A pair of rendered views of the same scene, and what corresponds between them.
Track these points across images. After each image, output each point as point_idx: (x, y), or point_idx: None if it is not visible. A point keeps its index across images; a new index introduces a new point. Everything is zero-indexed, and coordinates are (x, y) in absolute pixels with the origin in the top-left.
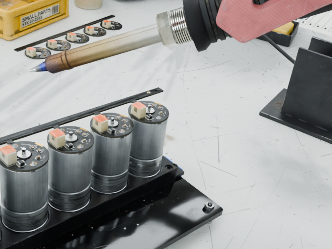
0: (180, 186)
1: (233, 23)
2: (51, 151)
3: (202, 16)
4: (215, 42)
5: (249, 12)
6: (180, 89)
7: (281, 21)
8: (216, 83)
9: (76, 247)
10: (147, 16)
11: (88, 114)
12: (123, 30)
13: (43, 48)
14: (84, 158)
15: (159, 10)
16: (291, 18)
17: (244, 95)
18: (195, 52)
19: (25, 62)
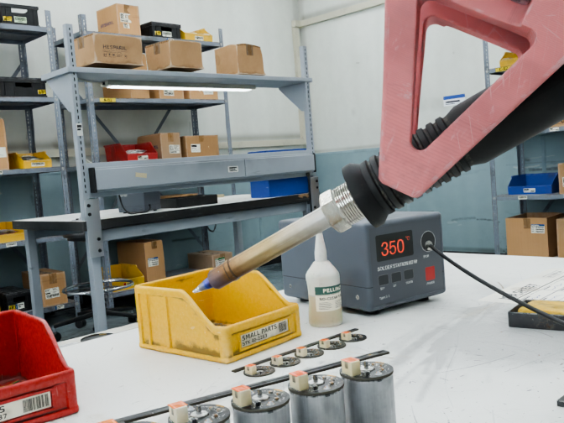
0: None
1: (397, 174)
2: (236, 415)
3: (364, 178)
4: (491, 339)
5: (410, 156)
6: (441, 389)
7: (451, 158)
8: (492, 378)
9: None
10: (399, 325)
11: (288, 378)
12: (368, 341)
13: (266, 366)
14: (277, 420)
15: (415, 317)
16: (460, 150)
17: (534, 388)
18: (463, 351)
19: (243, 380)
